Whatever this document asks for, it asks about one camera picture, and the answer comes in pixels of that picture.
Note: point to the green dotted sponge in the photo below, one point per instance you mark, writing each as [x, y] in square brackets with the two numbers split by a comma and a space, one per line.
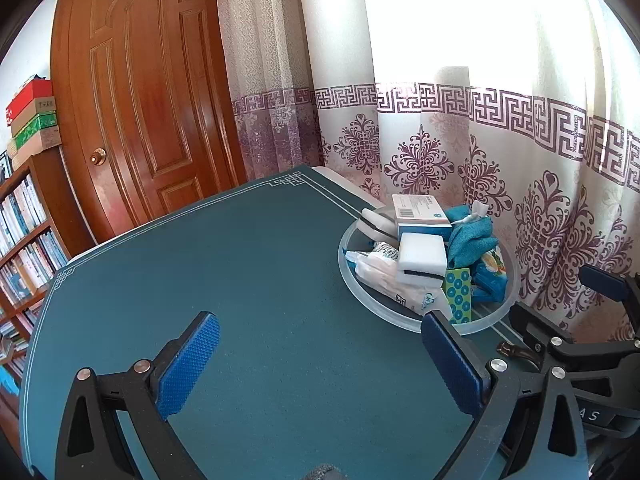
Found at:
[457, 295]

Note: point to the clear printed plastic packet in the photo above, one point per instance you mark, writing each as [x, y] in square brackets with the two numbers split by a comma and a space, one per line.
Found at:
[385, 272]

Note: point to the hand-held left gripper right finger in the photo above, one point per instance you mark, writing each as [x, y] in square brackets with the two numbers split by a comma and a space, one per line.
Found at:
[450, 360]

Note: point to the white medicine box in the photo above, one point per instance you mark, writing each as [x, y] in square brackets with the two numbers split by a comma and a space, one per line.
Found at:
[420, 215]

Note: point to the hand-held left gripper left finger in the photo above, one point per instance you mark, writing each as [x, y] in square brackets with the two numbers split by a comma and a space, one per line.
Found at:
[190, 365]

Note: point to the white sponge with black layer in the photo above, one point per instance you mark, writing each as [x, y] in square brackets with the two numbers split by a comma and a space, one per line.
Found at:
[375, 220]
[420, 252]

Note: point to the white purple patterned curtain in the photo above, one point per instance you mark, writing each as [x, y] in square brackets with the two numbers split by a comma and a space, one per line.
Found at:
[425, 135]

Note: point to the red cardboard box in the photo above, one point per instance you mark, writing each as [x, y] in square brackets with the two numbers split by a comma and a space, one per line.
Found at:
[25, 102]

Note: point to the green cardboard box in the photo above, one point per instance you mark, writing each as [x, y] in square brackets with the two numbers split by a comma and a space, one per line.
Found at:
[30, 130]

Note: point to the clear plastic bowl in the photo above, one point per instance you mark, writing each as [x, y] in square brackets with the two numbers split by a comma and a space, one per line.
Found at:
[380, 305]

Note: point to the rows of books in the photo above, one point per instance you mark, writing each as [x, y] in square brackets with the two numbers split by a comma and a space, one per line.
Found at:
[20, 210]

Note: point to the blue cracker packet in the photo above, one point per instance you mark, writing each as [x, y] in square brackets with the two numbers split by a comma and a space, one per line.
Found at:
[492, 282]

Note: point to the teal cloth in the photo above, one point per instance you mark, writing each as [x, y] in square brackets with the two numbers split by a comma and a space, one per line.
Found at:
[470, 245]

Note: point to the wooden door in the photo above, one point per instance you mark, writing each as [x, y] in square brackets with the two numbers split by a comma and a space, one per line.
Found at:
[150, 85]

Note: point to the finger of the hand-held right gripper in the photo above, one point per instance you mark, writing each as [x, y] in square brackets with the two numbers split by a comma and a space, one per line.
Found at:
[602, 282]
[535, 322]

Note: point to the wooden bookshelf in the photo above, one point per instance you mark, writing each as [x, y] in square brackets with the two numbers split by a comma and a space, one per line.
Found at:
[55, 185]

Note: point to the brass door knob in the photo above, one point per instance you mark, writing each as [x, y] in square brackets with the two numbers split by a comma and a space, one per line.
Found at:
[99, 156]

